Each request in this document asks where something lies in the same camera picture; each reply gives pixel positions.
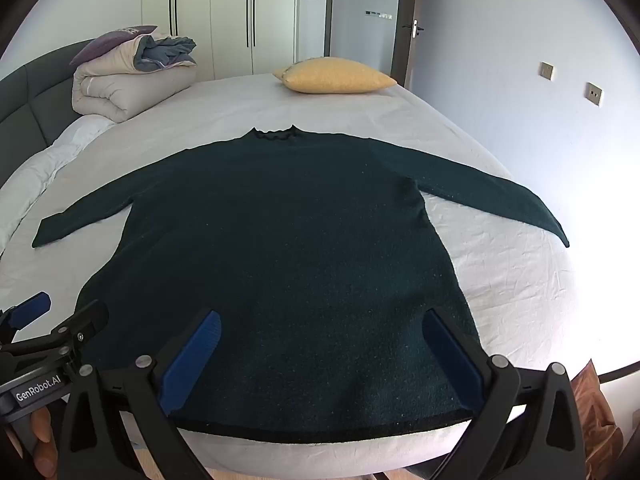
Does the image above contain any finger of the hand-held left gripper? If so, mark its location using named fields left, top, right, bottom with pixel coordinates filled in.
left=10, top=300, right=110, bottom=378
left=0, top=290, right=52, bottom=343

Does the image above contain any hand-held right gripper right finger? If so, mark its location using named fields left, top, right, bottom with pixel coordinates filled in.
left=422, top=307, right=587, bottom=480

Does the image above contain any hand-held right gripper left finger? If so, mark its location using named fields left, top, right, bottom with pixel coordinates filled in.
left=54, top=310, right=223, bottom=480

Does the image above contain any dark green towel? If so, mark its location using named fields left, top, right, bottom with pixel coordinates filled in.
left=31, top=125, right=571, bottom=445

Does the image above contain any person's left hand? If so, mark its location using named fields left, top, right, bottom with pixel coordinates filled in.
left=5, top=405, right=58, bottom=478

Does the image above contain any white quilt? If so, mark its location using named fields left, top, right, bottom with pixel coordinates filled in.
left=0, top=114, right=118, bottom=256

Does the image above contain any brown patterned cloth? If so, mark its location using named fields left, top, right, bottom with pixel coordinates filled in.
left=570, top=357, right=626, bottom=480

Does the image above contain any grey upholstered headboard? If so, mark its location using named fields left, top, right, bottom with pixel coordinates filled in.
left=0, top=39, right=101, bottom=186

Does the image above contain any folded beige comforter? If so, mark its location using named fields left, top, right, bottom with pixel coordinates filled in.
left=71, top=30, right=198, bottom=123

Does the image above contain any bed with white sheet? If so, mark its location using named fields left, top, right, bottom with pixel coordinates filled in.
left=0, top=72, right=583, bottom=476

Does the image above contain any purple pillow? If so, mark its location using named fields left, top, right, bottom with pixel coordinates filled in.
left=70, top=25, right=158, bottom=66

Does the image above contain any grey-blue cloth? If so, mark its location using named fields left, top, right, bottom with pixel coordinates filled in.
left=134, top=36, right=197, bottom=72

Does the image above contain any yellow pillow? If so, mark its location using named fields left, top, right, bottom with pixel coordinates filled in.
left=272, top=57, right=398, bottom=95

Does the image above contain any white wardrobe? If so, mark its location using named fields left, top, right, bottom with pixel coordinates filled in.
left=141, top=0, right=301, bottom=81

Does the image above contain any brown door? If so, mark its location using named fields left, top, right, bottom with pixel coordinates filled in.
left=391, top=0, right=436, bottom=91

